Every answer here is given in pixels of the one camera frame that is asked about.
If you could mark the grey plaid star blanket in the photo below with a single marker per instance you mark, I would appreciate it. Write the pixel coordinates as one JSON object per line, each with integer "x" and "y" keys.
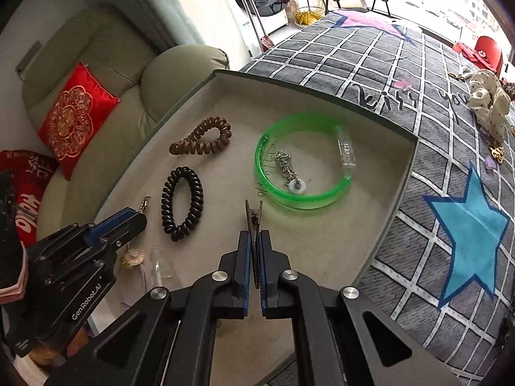
{"x": 422, "y": 309}

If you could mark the grey wall switch plate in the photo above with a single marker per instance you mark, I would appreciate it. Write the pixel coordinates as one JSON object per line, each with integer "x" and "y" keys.
{"x": 29, "y": 56}

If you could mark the small brown jewelry piece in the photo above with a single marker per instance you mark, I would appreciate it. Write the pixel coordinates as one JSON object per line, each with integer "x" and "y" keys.
{"x": 509, "y": 90}

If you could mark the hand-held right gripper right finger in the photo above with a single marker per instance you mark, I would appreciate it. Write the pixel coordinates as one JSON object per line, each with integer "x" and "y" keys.
{"x": 263, "y": 281}

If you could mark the beige armchair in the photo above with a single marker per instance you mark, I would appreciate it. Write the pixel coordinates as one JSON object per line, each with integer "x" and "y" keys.
{"x": 100, "y": 48}

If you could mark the green translucent bangle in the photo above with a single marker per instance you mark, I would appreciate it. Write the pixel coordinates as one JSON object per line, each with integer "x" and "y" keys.
{"x": 260, "y": 169}

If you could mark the red chair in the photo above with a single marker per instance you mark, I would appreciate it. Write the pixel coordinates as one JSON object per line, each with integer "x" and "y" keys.
{"x": 487, "y": 48}

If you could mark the metal alligator hair clip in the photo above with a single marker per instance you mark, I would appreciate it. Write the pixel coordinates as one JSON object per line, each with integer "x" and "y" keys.
{"x": 252, "y": 221}

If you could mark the small gold jewelry piece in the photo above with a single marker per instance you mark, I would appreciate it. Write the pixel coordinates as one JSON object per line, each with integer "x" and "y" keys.
{"x": 462, "y": 73}

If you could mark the gold pendant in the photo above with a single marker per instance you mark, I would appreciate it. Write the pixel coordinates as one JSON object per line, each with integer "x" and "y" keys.
{"x": 498, "y": 155}

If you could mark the clear plastic piece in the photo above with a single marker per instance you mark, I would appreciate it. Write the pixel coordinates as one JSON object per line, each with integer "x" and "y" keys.
{"x": 159, "y": 267}

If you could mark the pale flower earring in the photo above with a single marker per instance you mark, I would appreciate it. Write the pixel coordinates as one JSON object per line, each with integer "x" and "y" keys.
{"x": 133, "y": 257}

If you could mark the grey jewelry tray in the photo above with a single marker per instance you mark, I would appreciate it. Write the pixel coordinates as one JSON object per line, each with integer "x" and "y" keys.
{"x": 225, "y": 169}

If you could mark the red printed bag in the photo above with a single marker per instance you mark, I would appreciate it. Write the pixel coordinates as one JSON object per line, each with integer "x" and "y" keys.
{"x": 36, "y": 209}

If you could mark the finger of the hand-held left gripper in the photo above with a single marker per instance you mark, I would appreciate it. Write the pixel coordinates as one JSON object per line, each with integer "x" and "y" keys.
{"x": 108, "y": 221}
{"x": 128, "y": 229}

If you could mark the red mop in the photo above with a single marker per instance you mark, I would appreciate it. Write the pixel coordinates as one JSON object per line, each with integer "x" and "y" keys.
{"x": 263, "y": 42}

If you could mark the cream polka-dot scrunchie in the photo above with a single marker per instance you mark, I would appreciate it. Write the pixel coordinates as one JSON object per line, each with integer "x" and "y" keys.
{"x": 495, "y": 104}

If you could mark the red embroidered cushion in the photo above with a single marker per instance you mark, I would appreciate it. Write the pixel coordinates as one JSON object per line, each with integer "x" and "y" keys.
{"x": 72, "y": 120}

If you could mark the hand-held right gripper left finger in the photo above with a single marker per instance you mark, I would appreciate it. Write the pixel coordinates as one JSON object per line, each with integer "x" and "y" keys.
{"x": 246, "y": 273}

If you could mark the sheer curtain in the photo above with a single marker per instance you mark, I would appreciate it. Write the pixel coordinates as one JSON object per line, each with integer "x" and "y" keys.
{"x": 169, "y": 4}

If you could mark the gold clasp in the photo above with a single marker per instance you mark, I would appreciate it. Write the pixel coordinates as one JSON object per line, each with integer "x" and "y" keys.
{"x": 144, "y": 205}

